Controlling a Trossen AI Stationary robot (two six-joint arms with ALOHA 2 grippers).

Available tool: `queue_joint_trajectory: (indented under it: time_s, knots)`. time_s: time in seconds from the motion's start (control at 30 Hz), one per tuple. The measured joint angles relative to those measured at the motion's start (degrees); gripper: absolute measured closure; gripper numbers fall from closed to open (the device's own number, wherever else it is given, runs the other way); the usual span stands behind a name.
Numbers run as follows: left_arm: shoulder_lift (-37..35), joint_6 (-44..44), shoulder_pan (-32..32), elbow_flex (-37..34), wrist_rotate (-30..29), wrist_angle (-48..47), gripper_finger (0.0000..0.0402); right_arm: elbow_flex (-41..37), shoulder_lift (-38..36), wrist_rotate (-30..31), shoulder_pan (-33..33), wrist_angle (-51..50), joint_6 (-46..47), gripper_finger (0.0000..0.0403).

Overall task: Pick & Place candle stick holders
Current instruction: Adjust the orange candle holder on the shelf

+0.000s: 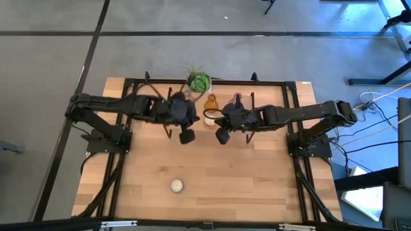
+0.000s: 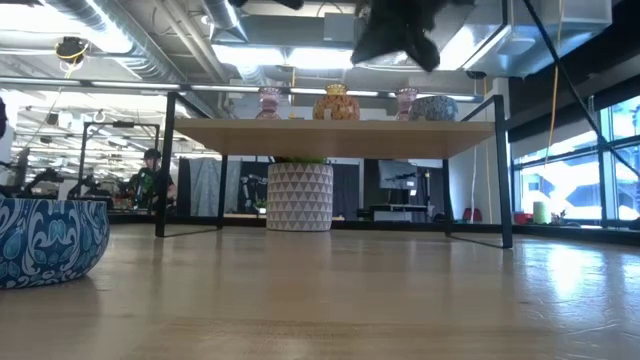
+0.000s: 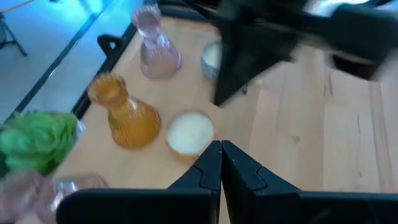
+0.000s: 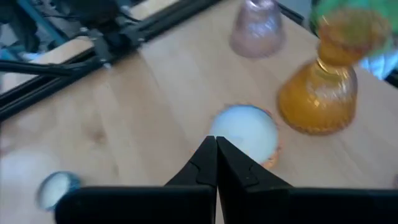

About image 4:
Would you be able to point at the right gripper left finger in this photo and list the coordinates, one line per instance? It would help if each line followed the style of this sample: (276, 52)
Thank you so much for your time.
(140, 205)

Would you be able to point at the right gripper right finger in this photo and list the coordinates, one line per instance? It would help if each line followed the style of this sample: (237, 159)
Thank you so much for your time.
(295, 207)

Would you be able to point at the white candle front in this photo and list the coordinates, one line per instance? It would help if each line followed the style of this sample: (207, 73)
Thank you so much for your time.
(56, 189)

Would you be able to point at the orange patterned candle tin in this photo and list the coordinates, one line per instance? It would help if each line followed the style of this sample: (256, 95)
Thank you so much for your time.
(245, 130)

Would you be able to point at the amber glass candlestick holder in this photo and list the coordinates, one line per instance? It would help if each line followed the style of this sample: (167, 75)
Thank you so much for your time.
(320, 93)

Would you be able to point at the pink glass candlestick holder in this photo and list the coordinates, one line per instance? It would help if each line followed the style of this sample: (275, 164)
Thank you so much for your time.
(257, 31)

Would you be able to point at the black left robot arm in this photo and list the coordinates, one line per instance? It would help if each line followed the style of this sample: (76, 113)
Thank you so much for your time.
(93, 12)

